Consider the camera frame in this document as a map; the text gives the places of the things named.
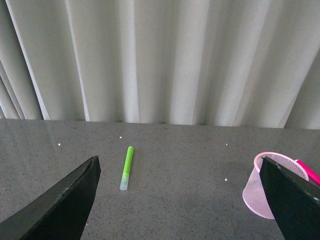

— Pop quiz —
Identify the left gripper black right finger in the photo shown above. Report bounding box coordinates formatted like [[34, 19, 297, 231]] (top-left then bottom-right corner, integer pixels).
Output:
[[260, 157, 320, 240]]

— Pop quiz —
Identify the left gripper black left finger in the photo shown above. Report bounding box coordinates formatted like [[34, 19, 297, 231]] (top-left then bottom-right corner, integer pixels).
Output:
[[0, 156, 101, 240]]

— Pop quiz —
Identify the pink highlighter pen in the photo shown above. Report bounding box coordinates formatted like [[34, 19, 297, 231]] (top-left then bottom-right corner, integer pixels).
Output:
[[295, 159, 320, 186]]

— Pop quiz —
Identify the pink mesh cup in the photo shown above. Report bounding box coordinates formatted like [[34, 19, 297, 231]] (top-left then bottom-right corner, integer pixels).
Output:
[[242, 152, 309, 220]]

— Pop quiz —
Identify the green highlighter pen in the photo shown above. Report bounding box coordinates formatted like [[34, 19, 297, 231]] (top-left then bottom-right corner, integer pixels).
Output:
[[119, 146, 134, 191]]

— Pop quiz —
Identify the white pleated curtain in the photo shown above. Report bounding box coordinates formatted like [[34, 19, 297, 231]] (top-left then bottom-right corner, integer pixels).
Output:
[[0, 0, 320, 129]]

